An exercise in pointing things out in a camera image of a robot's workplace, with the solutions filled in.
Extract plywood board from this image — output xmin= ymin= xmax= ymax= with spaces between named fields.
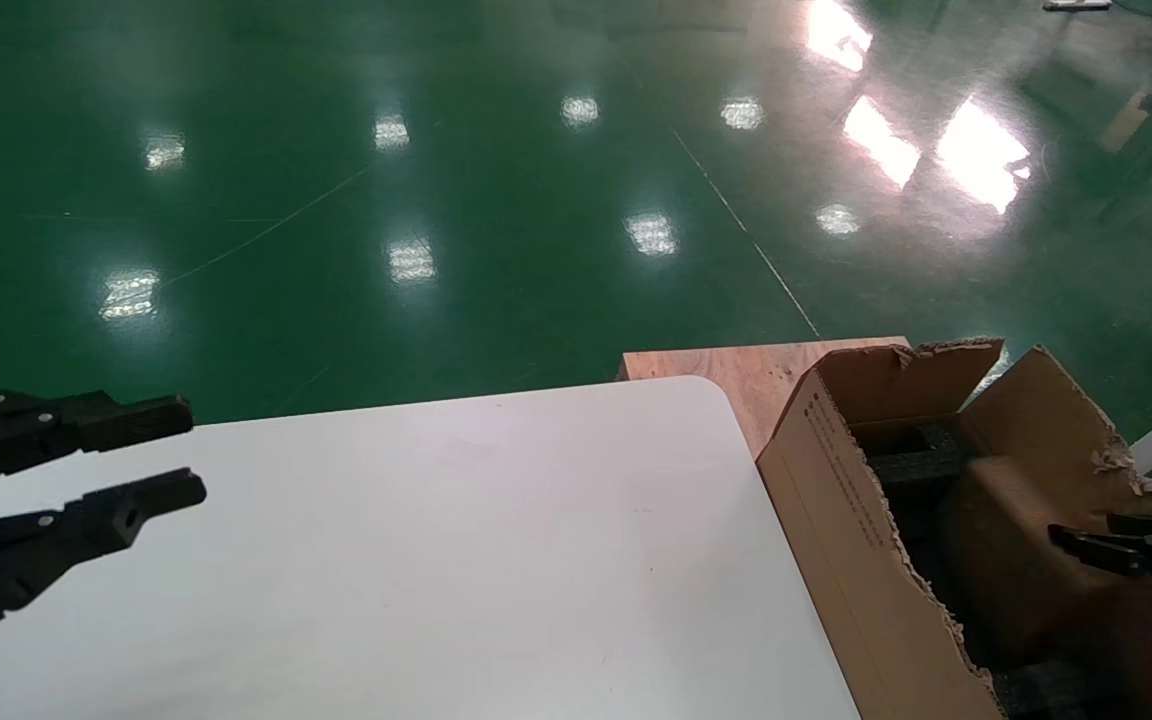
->
xmin=619 ymin=338 xmax=912 ymax=459

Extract black foam block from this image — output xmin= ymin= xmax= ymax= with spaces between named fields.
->
xmin=994 ymin=660 xmax=1137 ymax=720
xmin=871 ymin=420 xmax=969 ymax=493

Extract big open cardboard box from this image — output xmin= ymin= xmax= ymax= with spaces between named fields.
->
xmin=758 ymin=338 xmax=1152 ymax=720

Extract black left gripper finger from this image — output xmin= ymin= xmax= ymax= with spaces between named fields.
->
xmin=0 ymin=467 xmax=208 ymax=654
xmin=0 ymin=389 xmax=195 ymax=499

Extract small brown cardboard box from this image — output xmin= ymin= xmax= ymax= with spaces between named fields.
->
xmin=941 ymin=458 xmax=1152 ymax=669

